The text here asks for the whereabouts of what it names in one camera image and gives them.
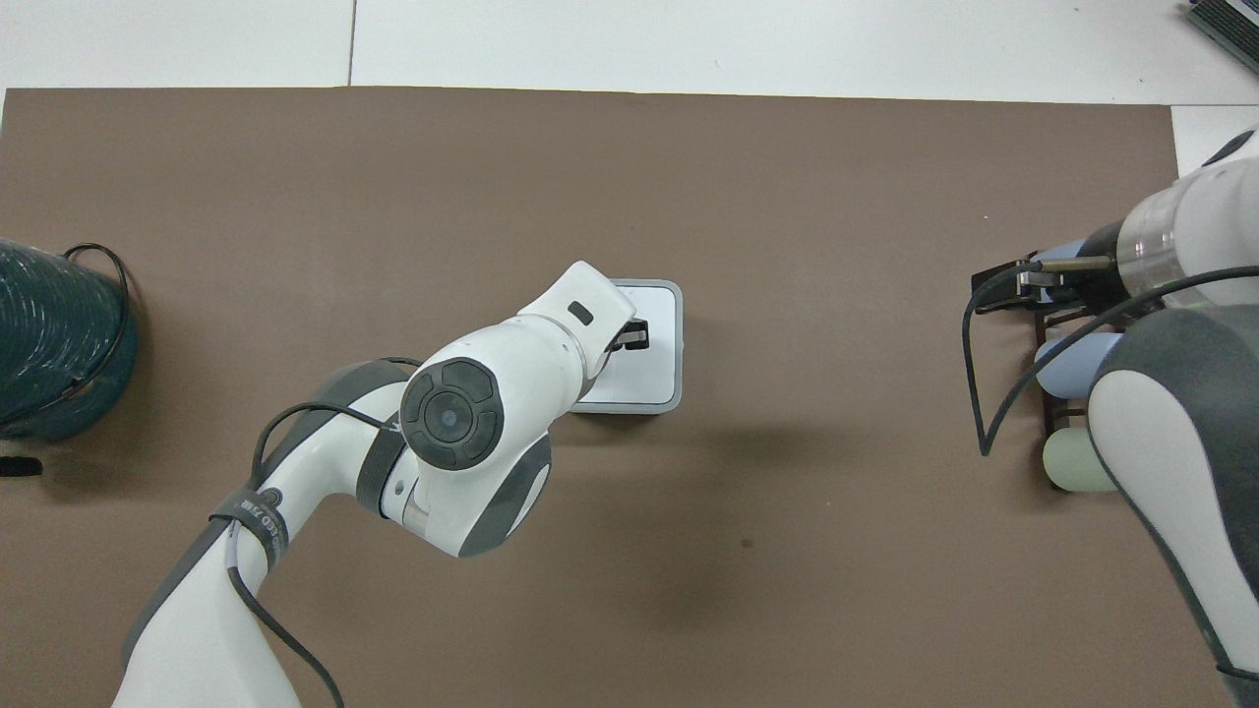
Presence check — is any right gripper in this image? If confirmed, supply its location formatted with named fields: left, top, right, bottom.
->
left=972, top=221, right=1130, bottom=317

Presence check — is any white trash can grey rim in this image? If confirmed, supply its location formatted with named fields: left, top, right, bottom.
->
left=572, top=279, right=685, bottom=416

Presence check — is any dark brown rack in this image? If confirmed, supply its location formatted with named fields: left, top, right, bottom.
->
left=1031, top=305, right=1105, bottom=436

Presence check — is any light green cylinder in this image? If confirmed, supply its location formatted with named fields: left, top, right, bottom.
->
left=1042, top=427, right=1120, bottom=493

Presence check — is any dark grey slatted object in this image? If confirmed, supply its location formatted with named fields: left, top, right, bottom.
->
left=1184, top=0, right=1259, bottom=62

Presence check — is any dark teal ribbed cylinder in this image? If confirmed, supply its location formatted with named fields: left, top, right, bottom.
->
left=0, top=238, right=140, bottom=443

